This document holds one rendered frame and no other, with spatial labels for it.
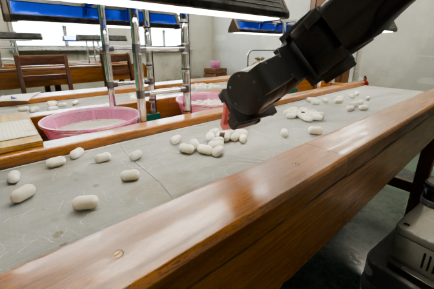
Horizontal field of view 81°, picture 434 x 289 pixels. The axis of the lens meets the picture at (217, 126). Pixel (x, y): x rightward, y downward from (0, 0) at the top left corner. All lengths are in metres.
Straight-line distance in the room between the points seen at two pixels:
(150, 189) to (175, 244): 0.17
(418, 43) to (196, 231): 5.09
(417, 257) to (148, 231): 0.79
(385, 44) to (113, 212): 5.17
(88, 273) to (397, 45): 5.23
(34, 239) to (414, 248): 0.88
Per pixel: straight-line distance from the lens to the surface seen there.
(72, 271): 0.30
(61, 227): 0.41
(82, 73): 3.26
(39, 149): 0.63
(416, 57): 5.26
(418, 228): 0.96
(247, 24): 1.53
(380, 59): 5.35
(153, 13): 1.19
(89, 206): 0.41
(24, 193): 0.49
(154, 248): 0.30
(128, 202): 0.42
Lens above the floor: 0.96
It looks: 17 degrees down
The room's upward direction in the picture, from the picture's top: straight up
